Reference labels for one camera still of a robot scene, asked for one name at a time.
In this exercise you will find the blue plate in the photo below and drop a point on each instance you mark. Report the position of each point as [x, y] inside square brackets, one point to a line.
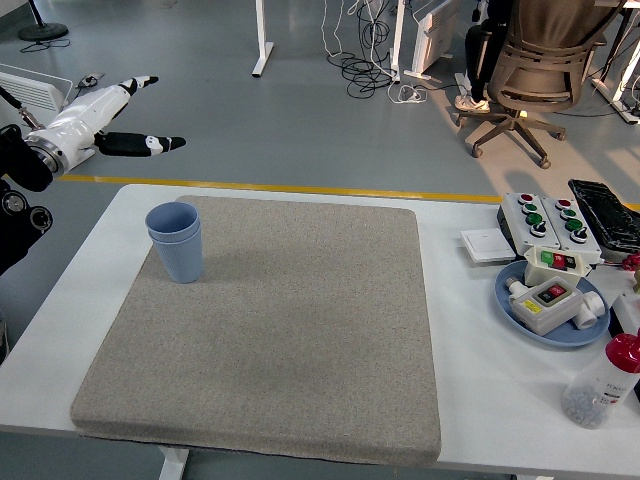
[505, 305]

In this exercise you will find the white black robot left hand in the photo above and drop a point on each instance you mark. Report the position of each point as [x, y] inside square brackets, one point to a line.
[85, 117]

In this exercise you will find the white pipe fitting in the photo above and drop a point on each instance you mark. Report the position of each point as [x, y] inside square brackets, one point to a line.
[590, 310]

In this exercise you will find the blue ribbed cup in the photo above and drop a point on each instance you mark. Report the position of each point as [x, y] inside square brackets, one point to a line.
[172, 220]
[182, 265]

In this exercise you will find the white desk leg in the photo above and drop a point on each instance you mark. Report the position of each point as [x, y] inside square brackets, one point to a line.
[617, 100]
[462, 82]
[262, 50]
[396, 45]

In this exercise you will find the black fan stand base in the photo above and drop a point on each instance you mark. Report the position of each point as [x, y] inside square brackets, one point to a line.
[42, 31]

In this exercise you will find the white wall switch plate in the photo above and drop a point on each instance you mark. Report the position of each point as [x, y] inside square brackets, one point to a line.
[487, 245]

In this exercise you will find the white table leg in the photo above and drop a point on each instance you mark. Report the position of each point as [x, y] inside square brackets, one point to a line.
[172, 462]

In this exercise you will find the person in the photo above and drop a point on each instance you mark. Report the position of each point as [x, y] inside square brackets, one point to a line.
[480, 55]

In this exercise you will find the grey floor power strip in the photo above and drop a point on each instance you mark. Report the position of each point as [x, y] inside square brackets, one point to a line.
[91, 80]

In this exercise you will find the white panel heater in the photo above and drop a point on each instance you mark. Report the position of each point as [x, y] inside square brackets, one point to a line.
[30, 90]
[437, 40]

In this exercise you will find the grey office chair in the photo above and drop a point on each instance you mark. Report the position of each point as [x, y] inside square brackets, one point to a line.
[545, 60]

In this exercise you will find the cream green-red switch box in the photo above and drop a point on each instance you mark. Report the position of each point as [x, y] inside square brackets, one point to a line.
[537, 272]

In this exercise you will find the clear bottle red cap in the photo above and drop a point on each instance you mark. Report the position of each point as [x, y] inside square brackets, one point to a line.
[595, 390]

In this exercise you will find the red small object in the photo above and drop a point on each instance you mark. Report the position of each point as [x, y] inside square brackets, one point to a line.
[632, 262]

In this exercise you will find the grey red-button switch box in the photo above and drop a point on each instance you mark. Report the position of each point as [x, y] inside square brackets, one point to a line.
[550, 315]

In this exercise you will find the grey-brown mat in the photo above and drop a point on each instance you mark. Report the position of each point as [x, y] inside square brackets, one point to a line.
[310, 310]

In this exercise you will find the white four-button control box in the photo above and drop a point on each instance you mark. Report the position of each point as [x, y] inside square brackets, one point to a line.
[590, 245]
[520, 230]

